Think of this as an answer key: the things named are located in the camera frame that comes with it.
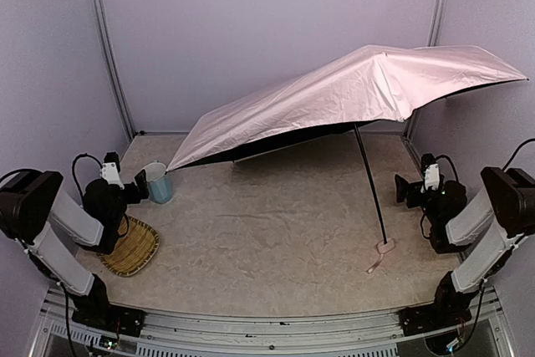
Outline pink folding umbrella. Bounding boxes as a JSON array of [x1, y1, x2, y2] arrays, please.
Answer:
[[166, 43, 529, 273]]

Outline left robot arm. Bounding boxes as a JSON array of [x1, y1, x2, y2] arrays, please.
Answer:
[[1, 168, 149, 326]]

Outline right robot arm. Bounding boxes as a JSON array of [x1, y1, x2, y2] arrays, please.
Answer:
[[395, 166, 534, 322]]

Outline light blue white mug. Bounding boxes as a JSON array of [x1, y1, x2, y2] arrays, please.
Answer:
[[144, 161, 172, 205]]

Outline woven bamboo tray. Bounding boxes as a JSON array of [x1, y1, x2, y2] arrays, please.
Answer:
[[97, 216, 160, 278]]

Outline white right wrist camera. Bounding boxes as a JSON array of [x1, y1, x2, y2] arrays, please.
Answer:
[[420, 153, 441, 193]]

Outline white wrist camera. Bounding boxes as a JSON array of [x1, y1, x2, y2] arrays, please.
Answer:
[[100, 151, 125, 189], [420, 153, 441, 193]]

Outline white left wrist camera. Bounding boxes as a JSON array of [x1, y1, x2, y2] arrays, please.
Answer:
[[100, 151, 125, 189]]

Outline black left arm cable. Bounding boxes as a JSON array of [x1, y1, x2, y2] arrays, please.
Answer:
[[71, 153, 104, 201]]

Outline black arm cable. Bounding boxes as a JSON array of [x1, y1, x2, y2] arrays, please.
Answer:
[[71, 153, 104, 201], [501, 137, 535, 172]]

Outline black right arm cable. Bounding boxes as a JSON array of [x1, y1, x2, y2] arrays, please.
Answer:
[[501, 137, 535, 172]]

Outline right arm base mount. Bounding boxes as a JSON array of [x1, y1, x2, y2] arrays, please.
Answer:
[[399, 304, 472, 336]]

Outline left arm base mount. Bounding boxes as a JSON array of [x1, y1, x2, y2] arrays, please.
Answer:
[[72, 304, 146, 338]]

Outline front aluminium rail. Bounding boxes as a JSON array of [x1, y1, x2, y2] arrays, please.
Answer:
[[28, 285, 515, 357]]

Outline left aluminium frame post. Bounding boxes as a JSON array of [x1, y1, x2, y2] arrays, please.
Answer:
[[91, 0, 136, 142]]

